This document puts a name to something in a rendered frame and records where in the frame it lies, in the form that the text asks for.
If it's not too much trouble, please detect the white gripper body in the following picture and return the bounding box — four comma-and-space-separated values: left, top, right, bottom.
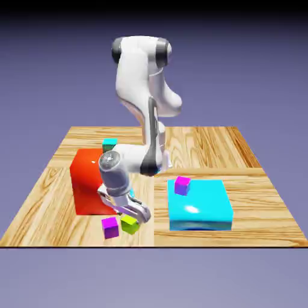
102, 195, 152, 224

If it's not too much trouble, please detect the small green cube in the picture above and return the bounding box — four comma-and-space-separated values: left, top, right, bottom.
120, 215, 141, 236

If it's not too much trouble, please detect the small magenta cube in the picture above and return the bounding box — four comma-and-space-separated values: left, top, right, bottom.
100, 217, 120, 240
174, 176, 191, 196

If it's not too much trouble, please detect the small cyan cube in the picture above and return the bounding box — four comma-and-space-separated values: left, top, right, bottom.
102, 138, 119, 153

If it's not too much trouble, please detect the large red box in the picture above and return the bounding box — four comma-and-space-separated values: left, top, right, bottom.
69, 148, 122, 217

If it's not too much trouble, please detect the large cyan box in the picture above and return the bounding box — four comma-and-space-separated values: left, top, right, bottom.
167, 179, 235, 232

